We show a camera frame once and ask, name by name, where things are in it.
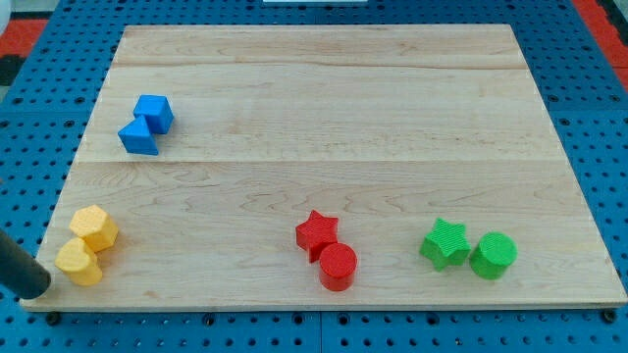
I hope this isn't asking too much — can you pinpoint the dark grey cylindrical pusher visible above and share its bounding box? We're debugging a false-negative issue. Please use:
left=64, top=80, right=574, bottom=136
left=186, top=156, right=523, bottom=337
left=1, top=231, right=51, bottom=299

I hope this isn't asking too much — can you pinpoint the yellow hexagon block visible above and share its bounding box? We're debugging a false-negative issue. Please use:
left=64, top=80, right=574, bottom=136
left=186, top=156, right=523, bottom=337
left=69, top=205, right=119, bottom=252

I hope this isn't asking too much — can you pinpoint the yellow heart block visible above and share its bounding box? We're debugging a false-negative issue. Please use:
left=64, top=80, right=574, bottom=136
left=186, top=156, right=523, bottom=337
left=54, top=237, right=103, bottom=286

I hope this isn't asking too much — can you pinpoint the blue triangle block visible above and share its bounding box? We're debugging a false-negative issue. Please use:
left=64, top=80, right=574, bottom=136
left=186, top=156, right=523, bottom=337
left=118, top=116, right=159, bottom=156

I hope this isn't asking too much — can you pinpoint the blue cube block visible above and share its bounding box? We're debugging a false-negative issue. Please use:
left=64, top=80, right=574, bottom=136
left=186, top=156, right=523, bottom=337
left=133, top=94, right=174, bottom=134

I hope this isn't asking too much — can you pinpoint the red star block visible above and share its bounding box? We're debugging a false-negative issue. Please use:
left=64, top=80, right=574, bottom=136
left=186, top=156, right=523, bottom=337
left=295, top=210, right=339, bottom=263

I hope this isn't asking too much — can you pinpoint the red cylinder block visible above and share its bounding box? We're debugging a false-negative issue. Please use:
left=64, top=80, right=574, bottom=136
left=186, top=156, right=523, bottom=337
left=319, top=243, right=358, bottom=291

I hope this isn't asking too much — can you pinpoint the light wooden board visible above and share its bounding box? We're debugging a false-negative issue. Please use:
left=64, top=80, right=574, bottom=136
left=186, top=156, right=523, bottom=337
left=23, top=25, right=627, bottom=313

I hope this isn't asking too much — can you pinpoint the green star block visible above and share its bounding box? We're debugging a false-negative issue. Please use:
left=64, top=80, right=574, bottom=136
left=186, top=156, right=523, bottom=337
left=419, top=218, right=471, bottom=272

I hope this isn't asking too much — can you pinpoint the green cylinder block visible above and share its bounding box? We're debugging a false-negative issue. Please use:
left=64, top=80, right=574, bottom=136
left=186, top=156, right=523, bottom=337
left=470, top=231, right=518, bottom=280

